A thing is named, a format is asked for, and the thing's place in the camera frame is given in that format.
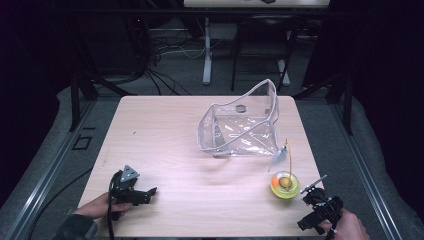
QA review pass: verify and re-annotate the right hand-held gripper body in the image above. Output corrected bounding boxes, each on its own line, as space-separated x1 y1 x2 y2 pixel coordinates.
299 174 345 228

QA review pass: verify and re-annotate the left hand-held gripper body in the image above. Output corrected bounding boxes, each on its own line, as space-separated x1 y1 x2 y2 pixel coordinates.
109 164 145 206

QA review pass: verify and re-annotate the yellow cat toy with feather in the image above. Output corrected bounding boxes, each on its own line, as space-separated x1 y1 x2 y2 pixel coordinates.
267 138 301 201

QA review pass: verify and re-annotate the clear plastic bag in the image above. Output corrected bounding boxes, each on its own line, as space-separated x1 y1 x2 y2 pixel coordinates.
196 78 281 159

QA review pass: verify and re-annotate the person's left hand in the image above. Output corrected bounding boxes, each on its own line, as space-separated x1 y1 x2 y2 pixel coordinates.
72 192 133 221

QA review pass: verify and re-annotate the person's right hand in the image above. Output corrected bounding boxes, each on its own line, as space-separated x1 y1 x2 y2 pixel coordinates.
317 208 371 240

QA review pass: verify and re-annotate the black metal stand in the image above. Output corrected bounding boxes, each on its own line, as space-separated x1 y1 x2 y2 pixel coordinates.
293 71 355 136
68 71 100 133

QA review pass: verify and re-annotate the white desk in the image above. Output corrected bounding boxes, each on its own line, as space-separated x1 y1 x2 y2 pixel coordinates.
183 0 331 86

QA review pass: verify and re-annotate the black chair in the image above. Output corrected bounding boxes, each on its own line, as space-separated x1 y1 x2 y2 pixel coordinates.
230 14 303 93

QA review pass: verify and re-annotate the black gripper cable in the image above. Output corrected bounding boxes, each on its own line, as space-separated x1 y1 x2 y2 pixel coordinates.
105 170 122 240

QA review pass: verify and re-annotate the grey metal rail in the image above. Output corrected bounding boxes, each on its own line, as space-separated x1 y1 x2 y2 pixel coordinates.
2 99 98 240
329 103 406 240

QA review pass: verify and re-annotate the black floor cable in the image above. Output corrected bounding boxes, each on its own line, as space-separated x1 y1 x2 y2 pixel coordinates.
27 167 94 240

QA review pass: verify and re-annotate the bundle of black cables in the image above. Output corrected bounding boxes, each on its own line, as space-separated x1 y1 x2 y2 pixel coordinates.
128 16 204 97

